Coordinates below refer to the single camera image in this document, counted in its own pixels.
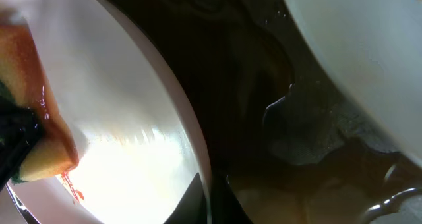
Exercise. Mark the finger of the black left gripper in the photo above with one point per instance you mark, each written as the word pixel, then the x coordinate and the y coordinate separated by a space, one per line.
pixel 20 131

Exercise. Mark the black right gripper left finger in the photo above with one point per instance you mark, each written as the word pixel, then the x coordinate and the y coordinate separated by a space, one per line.
pixel 192 208

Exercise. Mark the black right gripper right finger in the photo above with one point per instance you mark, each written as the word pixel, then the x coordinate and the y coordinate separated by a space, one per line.
pixel 225 208

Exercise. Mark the orange green sponge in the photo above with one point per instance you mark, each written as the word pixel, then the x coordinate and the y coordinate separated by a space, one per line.
pixel 36 143

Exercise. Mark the white plate with sauce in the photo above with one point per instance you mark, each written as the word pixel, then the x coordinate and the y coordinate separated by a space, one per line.
pixel 138 140

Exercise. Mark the large brown serving tray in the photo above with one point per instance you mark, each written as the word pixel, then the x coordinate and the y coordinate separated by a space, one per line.
pixel 291 146

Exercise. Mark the pale blue plate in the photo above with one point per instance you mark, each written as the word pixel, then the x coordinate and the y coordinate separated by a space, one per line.
pixel 371 49

